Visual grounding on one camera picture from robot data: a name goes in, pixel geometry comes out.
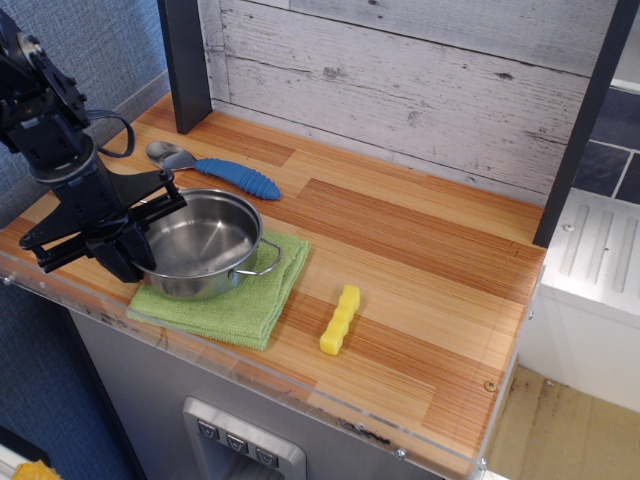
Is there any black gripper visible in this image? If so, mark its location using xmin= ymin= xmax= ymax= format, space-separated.
xmin=19 ymin=149 xmax=186 ymax=283

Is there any stainless steel pot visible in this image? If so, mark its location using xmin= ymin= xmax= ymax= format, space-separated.
xmin=142 ymin=189 xmax=283 ymax=300

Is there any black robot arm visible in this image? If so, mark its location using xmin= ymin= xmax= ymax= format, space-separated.
xmin=1 ymin=13 xmax=186 ymax=283

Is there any green folded cloth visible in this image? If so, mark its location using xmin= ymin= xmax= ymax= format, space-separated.
xmin=127 ymin=232 xmax=311 ymax=351

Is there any clear acrylic table guard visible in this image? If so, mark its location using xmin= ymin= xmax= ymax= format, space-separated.
xmin=1 ymin=242 xmax=544 ymax=479

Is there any silver dispenser panel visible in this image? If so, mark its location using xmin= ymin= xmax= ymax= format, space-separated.
xmin=183 ymin=397 xmax=307 ymax=479

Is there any yellow plastic corn piece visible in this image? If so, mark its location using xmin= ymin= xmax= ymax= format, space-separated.
xmin=319 ymin=285 xmax=361 ymax=355

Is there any yellow object bottom left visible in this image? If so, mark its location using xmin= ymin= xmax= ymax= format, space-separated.
xmin=12 ymin=462 xmax=62 ymax=480

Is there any white ribbed counter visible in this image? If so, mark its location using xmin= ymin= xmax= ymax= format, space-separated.
xmin=542 ymin=188 xmax=639 ymax=316

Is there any blue handled metal spoon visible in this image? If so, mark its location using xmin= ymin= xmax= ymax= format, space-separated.
xmin=146 ymin=141 xmax=282 ymax=200

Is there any dark grey right post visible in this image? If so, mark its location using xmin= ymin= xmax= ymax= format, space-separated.
xmin=533 ymin=0 xmax=639 ymax=248

